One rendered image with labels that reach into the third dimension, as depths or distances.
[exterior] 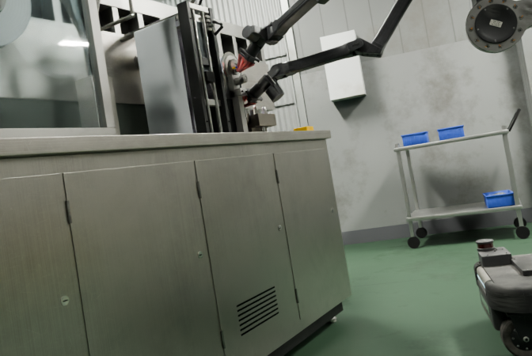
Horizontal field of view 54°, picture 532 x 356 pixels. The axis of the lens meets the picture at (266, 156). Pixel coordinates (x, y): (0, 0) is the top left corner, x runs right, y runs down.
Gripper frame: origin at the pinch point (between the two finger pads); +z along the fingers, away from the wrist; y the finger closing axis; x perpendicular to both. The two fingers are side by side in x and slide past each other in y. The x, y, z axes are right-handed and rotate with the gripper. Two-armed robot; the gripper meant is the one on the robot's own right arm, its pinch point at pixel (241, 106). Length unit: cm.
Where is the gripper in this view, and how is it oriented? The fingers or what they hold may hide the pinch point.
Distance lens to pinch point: 247.6
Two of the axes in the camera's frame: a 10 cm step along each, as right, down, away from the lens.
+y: 5.3, -0.5, 8.5
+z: -6.6, 6.1, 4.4
